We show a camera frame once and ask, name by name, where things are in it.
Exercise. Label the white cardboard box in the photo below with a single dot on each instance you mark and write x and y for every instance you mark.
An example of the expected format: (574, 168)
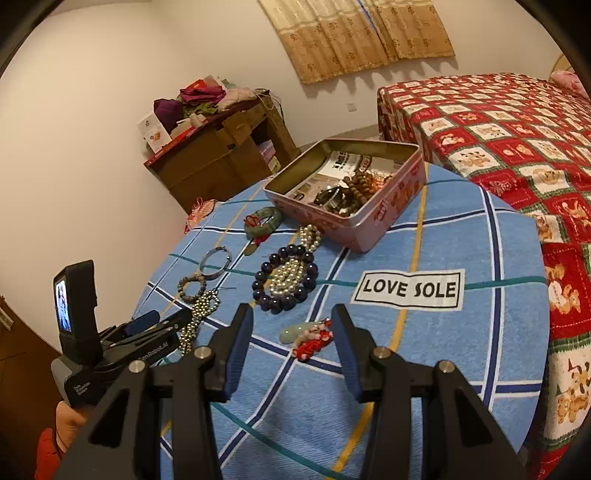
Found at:
(154, 134)

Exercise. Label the person's left forearm red sleeve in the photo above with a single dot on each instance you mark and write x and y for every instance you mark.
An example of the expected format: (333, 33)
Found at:
(46, 454)

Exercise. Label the pink pillow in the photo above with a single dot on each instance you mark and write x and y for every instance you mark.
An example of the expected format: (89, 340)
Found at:
(570, 83)

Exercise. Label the pile of clothes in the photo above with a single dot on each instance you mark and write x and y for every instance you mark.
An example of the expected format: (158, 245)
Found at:
(203, 99)

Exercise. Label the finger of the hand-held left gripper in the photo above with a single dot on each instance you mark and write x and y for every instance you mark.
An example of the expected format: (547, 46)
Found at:
(178, 319)
(143, 321)

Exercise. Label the brown wooden desk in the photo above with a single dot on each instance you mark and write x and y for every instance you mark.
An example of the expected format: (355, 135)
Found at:
(203, 161)

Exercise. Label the bed headboard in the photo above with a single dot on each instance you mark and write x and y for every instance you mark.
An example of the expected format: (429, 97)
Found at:
(563, 62)

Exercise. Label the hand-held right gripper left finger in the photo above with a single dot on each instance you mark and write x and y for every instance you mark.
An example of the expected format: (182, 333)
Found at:
(241, 350)

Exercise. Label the wooden door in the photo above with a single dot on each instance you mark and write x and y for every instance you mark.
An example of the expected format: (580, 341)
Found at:
(23, 369)

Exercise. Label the pink tin box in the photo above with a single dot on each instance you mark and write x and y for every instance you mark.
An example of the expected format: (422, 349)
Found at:
(369, 230)

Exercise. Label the stacked boxes under desk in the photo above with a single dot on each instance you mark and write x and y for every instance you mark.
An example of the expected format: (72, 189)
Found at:
(270, 157)

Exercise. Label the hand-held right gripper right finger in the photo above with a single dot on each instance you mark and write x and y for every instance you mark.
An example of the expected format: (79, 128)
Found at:
(344, 350)

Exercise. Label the printed paper sheet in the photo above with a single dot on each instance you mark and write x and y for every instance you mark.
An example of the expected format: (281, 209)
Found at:
(341, 161)

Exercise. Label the beige patterned curtain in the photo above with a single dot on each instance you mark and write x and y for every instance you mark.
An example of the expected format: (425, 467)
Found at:
(351, 37)

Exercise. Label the flat red box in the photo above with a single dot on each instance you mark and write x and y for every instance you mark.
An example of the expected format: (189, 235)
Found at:
(171, 145)

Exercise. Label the blue plaid blanket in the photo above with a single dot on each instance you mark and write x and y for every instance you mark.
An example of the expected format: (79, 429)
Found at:
(438, 369)

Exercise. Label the person's left hand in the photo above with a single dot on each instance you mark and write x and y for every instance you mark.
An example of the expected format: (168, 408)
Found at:
(69, 424)

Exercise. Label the pink fringed cloth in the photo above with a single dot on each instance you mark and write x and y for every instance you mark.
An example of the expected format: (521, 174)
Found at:
(201, 214)

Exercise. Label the red patchwork bed quilt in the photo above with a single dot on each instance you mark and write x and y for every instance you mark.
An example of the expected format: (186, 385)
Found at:
(508, 138)

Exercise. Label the silver bangle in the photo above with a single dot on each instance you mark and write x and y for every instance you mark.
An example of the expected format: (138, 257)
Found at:
(202, 266)

